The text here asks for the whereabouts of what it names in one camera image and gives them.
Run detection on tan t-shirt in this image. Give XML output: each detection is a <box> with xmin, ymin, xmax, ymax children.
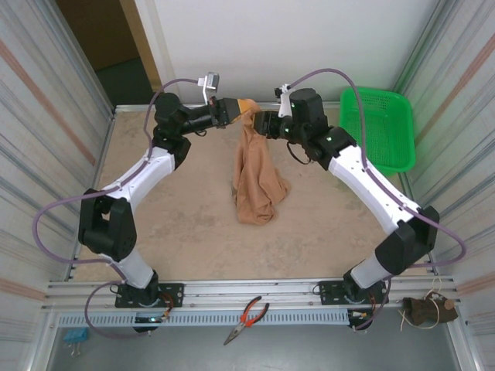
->
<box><xmin>230</xmin><ymin>98</ymin><xmax>291</xmax><ymax>226</ymax></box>

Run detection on green plastic basket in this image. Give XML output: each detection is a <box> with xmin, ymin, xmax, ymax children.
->
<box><xmin>339</xmin><ymin>87</ymin><xmax>417</xmax><ymax>177</ymax></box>

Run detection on brown wooden door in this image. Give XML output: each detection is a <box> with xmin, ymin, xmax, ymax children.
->
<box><xmin>56</xmin><ymin>0</ymin><xmax>163</xmax><ymax>94</ymax></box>

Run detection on blue binder clip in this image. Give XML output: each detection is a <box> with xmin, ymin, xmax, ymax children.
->
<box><xmin>63</xmin><ymin>328</ymin><xmax>89</xmax><ymax>356</ymax></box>

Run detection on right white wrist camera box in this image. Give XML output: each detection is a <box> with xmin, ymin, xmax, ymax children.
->
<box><xmin>274</xmin><ymin>83</ymin><xmax>292</xmax><ymax>119</ymax></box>

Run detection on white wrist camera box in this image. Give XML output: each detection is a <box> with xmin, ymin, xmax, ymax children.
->
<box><xmin>196</xmin><ymin>71</ymin><xmax>221</xmax><ymax>105</ymax></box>
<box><xmin>274</xmin><ymin>83</ymin><xmax>292</xmax><ymax>119</ymax></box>

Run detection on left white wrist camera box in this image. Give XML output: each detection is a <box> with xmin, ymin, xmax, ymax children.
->
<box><xmin>196</xmin><ymin>71</ymin><xmax>221</xmax><ymax>105</ymax></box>

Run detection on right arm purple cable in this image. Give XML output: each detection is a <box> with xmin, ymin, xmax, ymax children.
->
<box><xmin>288</xmin><ymin>68</ymin><xmax>468</xmax><ymax>332</ymax></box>

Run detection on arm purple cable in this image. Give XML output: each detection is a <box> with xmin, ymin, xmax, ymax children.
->
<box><xmin>32</xmin><ymin>78</ymin><xmax>206</xmax><ymax>341</ymax></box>
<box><xmin>288</xmin><ymin>68</ymin><xmax>468</xmax><ymax>332</ymax></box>

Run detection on aluminium mounting rail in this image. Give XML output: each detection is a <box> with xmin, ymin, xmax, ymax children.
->
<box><xmin>41</xmin><ymin>274</ymin><xmax>463</xmax><ymax>312</ymax></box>

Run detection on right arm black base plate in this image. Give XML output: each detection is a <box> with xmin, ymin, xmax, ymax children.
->
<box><xmin>319</xmin><ymin>278</ymin><xmax>390</xmax><ymax>306</ymax></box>

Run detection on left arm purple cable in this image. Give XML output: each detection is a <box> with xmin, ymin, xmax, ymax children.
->
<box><xmin>32</xmin><ymin>78</ymin><xmax>206</xmax><ymax>341</ymax></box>

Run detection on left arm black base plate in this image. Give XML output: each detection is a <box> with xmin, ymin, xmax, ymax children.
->
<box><xmin>114</xmin><ymin>283</ymin><xmax>185</xmax><ymax>309</ymax></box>

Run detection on orange handled pliers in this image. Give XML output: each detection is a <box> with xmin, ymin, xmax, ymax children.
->
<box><xmin>223</xmin><ymin>295</ymin><xmax>271</xmax><ymax>346</ymax></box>

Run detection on grey slotted cable duct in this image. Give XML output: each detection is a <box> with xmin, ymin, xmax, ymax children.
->
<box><xmin>56</xmin><ymin>310</ymin><xmax>351</xmax><ymax>326</ymax></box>

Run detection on brown cloth pouch with string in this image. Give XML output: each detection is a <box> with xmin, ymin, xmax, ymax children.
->
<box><xmin>400</xmin><ymin>291</ymin><xmax>460</xmax><ymax>329</ymax></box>

